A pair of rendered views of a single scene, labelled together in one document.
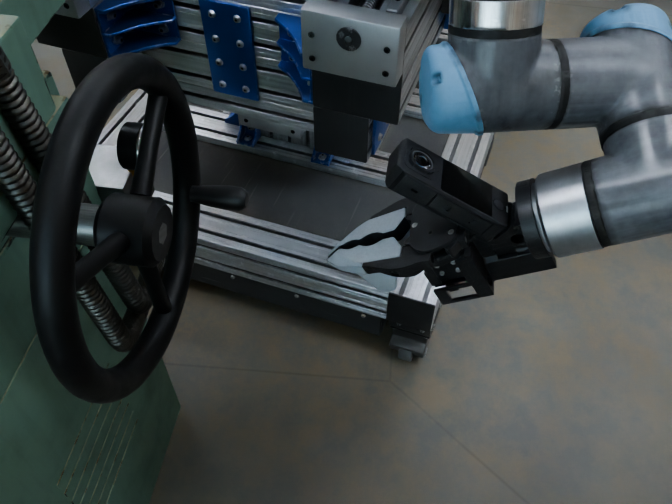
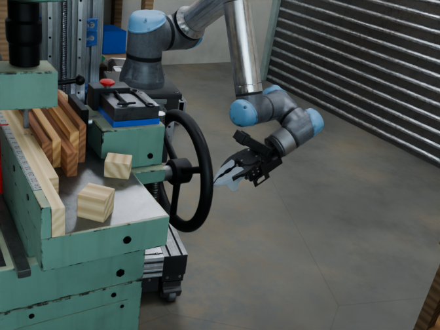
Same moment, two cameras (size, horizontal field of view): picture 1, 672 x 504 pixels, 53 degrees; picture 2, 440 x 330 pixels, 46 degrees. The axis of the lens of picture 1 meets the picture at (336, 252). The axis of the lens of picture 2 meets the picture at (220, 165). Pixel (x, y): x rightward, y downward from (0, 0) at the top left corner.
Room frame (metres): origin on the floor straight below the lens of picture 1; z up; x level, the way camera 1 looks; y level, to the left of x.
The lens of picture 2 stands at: (-0.47, 0.84, 1.36)
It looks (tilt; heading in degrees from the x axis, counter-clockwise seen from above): 26 degrees down; 316
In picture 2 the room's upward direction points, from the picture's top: 9 degrees clockwise
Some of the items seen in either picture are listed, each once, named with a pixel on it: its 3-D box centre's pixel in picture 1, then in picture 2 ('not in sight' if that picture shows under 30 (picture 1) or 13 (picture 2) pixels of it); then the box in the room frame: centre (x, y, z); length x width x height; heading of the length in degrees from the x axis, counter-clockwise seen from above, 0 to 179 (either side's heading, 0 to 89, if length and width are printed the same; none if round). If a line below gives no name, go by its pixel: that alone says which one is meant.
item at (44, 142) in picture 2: not in sight; (33, 132); (0.45, 0.48, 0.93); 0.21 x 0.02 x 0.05; 171
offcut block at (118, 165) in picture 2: not in sight; (118, 165); (0.28, 0.39, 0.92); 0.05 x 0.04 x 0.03; 53
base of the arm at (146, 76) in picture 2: not in sight; (143, 67); (0.95, -0.08, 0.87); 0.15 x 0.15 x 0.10
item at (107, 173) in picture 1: (100, 184); not in sight; (0.67, 0.33, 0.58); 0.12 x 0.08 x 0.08; 81
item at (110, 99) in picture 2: not in sight; (123, 101); (0.41, 0.31, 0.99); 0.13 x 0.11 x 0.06; 171
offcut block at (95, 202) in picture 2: not in sight; (95, 202); (0.17, 0.49, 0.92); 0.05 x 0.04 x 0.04; 39
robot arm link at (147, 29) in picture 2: not in sight; (147, 32); (0.95, -0.09, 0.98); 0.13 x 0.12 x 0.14; 95
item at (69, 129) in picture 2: not in sight; (63, 131); (0.42, 0.44, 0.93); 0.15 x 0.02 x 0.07; 171
